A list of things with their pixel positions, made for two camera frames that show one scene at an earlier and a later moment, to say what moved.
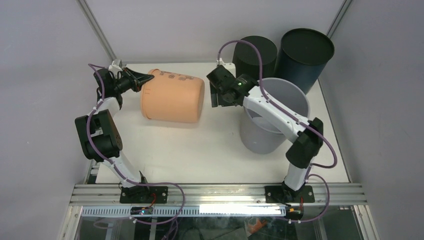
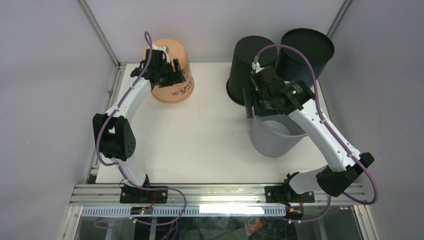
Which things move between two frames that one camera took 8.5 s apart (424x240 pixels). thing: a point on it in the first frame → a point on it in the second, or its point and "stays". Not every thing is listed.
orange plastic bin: [173, 97] → [181, 92]
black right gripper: [216, 100] → [248, 94]
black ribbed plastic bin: [246, 58] stays
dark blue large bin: [302, 56] stays
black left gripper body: [126, 83] → [167, 77]
